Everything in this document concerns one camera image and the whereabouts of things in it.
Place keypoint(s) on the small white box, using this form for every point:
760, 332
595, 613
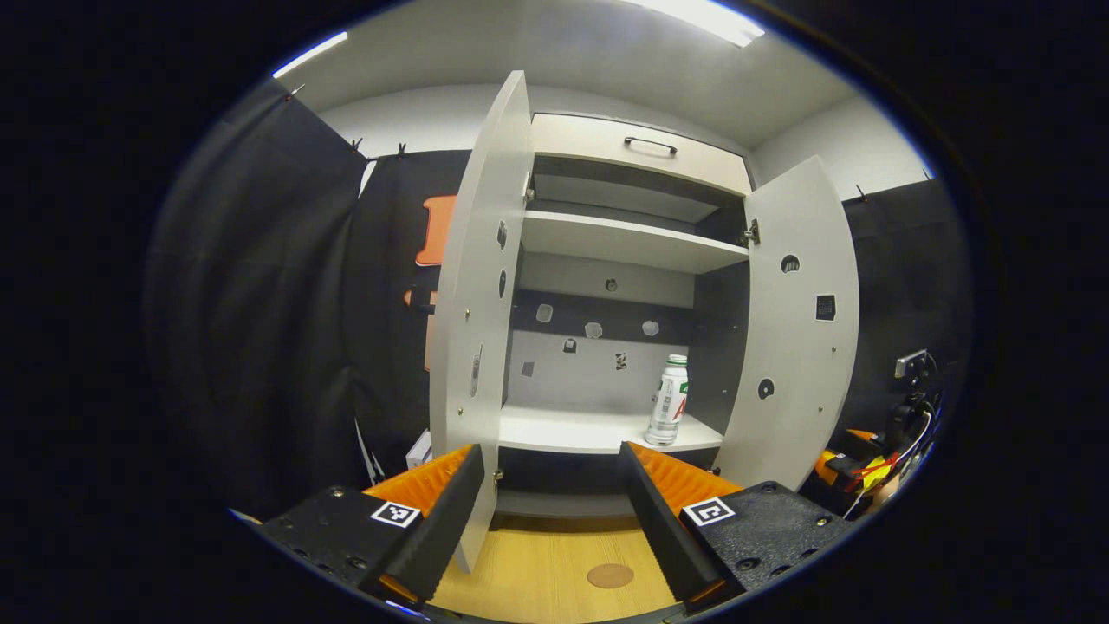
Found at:
418, 451

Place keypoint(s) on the white drink bottle green label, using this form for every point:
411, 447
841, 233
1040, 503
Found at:
667, 407

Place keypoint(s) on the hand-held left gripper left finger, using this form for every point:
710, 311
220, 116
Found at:
442, 529

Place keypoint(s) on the white cabinet drawer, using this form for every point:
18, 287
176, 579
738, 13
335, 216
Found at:
589, 143

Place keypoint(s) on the white cabinet shelf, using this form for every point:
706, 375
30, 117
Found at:
624, 243
563, 429

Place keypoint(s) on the ceiling light strip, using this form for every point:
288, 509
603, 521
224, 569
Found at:
710, 19

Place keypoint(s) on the white grey cabinet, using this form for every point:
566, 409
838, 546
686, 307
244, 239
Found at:
598, 373

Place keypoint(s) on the round brown coaster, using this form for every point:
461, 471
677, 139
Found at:
611, 576

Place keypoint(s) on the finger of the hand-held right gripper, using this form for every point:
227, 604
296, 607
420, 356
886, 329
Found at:
836, 464

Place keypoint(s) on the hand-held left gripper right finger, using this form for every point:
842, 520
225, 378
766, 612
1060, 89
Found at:
663, 529

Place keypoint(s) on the white cabinet door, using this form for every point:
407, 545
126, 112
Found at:
797, 347
476, 260

